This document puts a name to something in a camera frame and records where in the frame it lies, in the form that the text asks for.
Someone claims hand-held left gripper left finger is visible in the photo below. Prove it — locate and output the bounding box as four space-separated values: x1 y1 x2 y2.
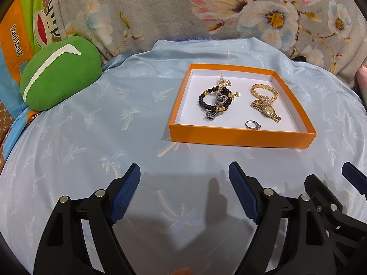
33 163 141 275

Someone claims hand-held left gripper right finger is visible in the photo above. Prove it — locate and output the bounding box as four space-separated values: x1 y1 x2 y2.
228 162 336 275

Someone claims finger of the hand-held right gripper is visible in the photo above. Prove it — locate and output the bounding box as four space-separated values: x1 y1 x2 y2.
342 162 367 207
303 174 349 231

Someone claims orange jewelry box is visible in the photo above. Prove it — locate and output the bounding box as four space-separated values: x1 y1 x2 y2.
168 64 317 149

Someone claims gold wristwatch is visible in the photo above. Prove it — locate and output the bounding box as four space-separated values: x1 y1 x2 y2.
251 99 282 123

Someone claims black bead bracelet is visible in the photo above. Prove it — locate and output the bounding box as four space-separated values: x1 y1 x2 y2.
197 86 233 113

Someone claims light blue palm-print cloth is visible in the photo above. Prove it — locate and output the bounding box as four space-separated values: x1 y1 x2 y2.
0 37 367 275

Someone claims pink pillow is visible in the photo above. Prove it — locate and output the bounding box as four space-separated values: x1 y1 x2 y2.
357 64 367 104

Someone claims green plush cushion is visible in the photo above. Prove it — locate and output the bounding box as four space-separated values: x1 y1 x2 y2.
19 33 103 111

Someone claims grey floral blanket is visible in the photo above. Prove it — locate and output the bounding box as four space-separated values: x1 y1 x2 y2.
50 0 367 88

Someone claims cartoon printed blanket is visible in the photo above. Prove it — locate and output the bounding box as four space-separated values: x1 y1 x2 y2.
0 0 75 161

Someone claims gold chain bracelet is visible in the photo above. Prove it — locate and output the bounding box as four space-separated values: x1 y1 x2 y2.
251 83 279 104

